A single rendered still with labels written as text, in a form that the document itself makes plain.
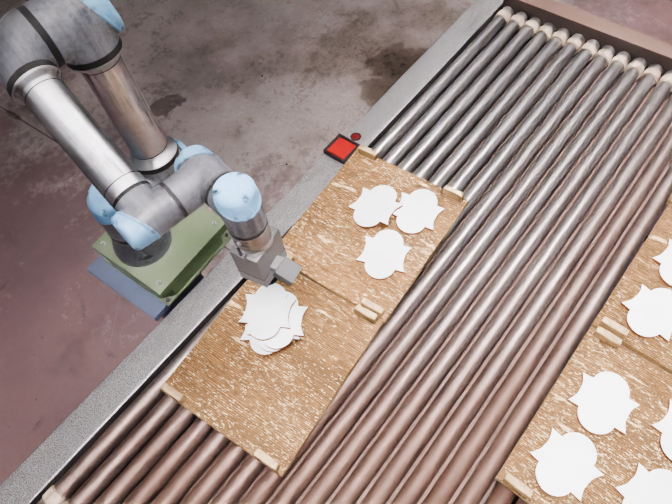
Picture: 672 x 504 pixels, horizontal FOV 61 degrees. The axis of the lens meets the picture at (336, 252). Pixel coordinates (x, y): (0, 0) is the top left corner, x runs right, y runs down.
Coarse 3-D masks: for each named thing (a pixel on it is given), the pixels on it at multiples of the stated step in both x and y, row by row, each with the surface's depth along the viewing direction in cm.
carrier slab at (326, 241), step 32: (352, 160) 159; (352, 192) 154; (320, 224) 149; (352, 224) 148; (448, 224) 146; (320, 256) 144; (352, 256) 144; (416, 256) 142; (352, 288) 139; (384, 288) 138; (384, 320) 134
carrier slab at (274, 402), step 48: (240, 288) 142; (288, 288) 141; (240, 336) 135; (336, 336) 133; (192, 384) 130; (240, 384) 129; (288, 384) 128; (336, 384) 127; (240, 432) 124; (288, 432) 123
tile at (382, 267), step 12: (372, 240) 145; (384, 240) 144; (396, 240) 144; (372, 252) 143; (384, 252) 142; (396, 252) 142; (408, 252) 143; (372, 264) 141; (384, 264) 141; (396, 264) 140; (372, 276) 139; (384, 276) 139
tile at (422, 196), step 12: (420, 192) 151; (432, 192) 150; (408, 204) 149; (420, 204) 149; (432, 204) 148; (396, 216) 148; (408, 216) 147; (420, 216) 147; (432, 216) 147; (408, 228) 145; (420, 228) 145; (432, 228) 145
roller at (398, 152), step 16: (512, 16) 187; (512, 32) 184; (496, 48) 180; (480, 64) 177; (464, 80) 174; (448, 96) 171; (432, 112) 168; (416, 128) 165; (400, 144) 163; (384, 160) 160; (400, 160) 163; (160, 400) 131; (160, 416) 129; (144, 432) 128; (128, 448) 126; (112, 464) 124; (96, 480) 123; (80, 496) 121; (96, 496) 123
